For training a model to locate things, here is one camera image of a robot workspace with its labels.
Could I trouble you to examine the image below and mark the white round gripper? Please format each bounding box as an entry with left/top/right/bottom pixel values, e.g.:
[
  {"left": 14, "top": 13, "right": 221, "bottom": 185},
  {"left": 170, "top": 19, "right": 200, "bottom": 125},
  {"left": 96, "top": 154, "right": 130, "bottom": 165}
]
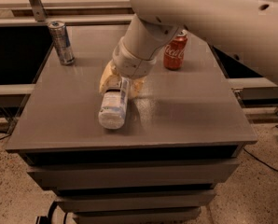
[{"left": 99, "top": 37, "right": 157, "bottom": 97}]

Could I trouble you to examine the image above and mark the clear blue-labelled plastic bottle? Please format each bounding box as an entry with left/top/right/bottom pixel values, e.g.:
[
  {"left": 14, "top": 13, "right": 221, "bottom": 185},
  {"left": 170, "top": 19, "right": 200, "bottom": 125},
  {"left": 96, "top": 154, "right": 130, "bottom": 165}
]
[{"left": 98, "top": 77, "right": 130, "bottom": 130}]

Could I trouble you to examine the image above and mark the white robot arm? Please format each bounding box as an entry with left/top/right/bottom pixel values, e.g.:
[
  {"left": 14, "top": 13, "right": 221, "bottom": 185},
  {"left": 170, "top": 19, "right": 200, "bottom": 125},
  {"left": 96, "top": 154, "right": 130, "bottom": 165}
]
[{"left": 99, "top": 0, "right": 278, "bottom": 93}]

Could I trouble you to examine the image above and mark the red Coca-Cola can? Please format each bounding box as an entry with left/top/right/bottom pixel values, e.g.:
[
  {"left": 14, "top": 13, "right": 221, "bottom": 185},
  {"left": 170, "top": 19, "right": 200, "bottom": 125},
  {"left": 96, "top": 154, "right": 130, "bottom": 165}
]
[{"left": 163, "top": 30, "right": 188, "bottom": 70}]

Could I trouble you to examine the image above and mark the grey drawer cabinet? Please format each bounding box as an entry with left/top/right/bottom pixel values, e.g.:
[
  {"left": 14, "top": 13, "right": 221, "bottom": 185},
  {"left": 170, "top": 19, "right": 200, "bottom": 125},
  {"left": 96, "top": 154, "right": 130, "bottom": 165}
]
[{"left": 7, "top": 25, "right": 257, "bottom": 224}]

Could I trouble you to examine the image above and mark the silver blue energy drink can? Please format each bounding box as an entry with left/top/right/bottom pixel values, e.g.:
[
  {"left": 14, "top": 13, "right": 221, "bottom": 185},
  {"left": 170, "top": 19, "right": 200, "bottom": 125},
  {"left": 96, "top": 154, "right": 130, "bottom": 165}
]
[{"left": 48, "top": 21, "right": 75, "bottom": 65}]

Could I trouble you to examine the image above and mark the metal railing frame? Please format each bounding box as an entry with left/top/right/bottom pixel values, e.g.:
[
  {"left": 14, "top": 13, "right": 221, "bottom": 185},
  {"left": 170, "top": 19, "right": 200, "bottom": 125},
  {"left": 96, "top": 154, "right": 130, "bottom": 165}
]
[{"left": 0, "top": 0, "right": 132, "bottom": 27}]

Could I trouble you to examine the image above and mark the black floor cable right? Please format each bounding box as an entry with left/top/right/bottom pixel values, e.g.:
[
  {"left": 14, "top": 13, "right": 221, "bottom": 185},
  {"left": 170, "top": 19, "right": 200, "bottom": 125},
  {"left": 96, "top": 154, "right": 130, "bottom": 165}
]
[{"left": 243, "top": 123, "right": 278, "bottom": 175}]

